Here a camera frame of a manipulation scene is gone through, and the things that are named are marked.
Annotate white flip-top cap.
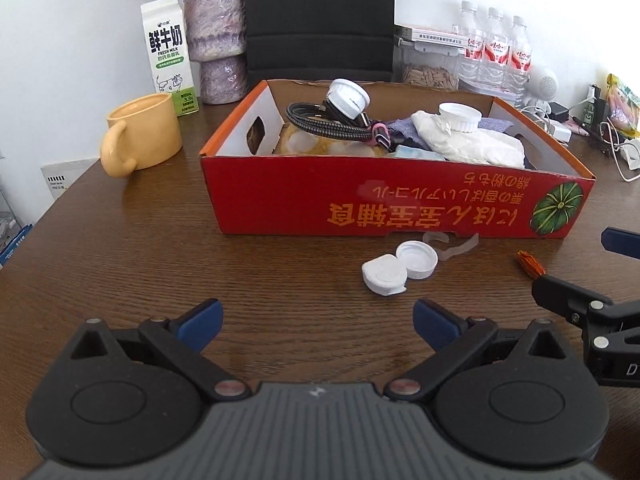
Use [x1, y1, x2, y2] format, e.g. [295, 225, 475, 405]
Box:
[361, 254, 408, 297]

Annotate left water bottle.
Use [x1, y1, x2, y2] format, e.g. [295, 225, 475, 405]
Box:
[454, 0, 484, 81]

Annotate purple textured vase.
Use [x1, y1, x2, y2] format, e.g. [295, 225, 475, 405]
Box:
[183, 0, 248, 105]

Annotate white yellow plush toy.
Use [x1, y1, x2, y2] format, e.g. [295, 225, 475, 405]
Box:
[274, 125, 387, 157]

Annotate white charger block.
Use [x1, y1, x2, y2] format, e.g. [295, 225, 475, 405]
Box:
[546, 119, 572, 144]

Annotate small white bottle cap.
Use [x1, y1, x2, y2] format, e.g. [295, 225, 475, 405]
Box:
[396, 240, 439, 280]

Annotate red cardboard box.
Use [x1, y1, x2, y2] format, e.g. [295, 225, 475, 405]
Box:
[200, 79, 596, 238]

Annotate purple fabric pouch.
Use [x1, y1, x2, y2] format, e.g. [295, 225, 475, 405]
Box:
[386, 117, 513, 148]

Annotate black paper bag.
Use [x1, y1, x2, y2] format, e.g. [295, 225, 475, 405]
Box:
[245, 0, 395, 84]

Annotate white box on container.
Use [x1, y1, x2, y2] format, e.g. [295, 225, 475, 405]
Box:
[395, 24, 469, 48]

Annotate small orange object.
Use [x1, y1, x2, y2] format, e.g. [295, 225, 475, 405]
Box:
[516, 250, 546, 280]

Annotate yellow ceramic mug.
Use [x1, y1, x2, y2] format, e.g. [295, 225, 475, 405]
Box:
[100, 93, 182, 178]

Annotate white round lidded jar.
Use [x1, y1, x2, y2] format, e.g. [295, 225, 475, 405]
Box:
[326, 78, 370, 120]

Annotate right water bottle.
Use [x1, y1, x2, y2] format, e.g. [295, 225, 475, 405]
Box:
[504, 15, 533, 103]

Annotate white round robot figure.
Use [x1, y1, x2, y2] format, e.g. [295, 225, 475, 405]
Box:
[524, 70, 559, 105]

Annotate colorful snack packet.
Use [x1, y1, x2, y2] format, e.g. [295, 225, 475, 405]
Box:
[605, 74, 639, 138]

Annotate white pouch with screw cap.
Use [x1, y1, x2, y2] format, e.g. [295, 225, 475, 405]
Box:
[411, 102, 525, 169]

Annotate black charger plug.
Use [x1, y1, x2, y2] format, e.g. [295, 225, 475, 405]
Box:
[548, 101, 570, 122]

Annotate clear plastic ring strip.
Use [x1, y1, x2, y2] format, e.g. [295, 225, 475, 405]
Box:
[422, 232, 480, 261]

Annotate white green milk carton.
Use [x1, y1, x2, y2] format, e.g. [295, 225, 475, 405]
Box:
[141, 0, 198, 116]

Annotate black braided cable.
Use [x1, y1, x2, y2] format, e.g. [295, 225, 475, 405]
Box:
[285, 101, 394, 148]

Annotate water bottle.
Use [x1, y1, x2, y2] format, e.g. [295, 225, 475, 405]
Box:
[454, 0, 484, 81]
[504, 15, 533, 103]
[478, 8, 509, 87]

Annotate white power adapter with cable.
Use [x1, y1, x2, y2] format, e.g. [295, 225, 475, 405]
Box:
[599, 119, 639, 183]

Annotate middle water bottle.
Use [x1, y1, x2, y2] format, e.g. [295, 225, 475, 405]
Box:
[478, 8, 509, 87]

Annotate clear seed container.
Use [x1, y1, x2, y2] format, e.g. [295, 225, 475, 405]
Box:
[393, 37, 461, 90]

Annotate white wired earphones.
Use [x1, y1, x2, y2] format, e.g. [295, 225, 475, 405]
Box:
[516, 99, 551, 130]

